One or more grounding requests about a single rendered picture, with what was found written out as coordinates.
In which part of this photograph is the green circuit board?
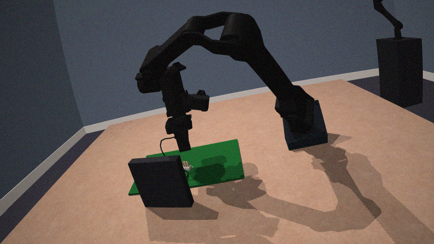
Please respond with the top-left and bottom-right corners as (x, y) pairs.
(146, 139), (244, 188)

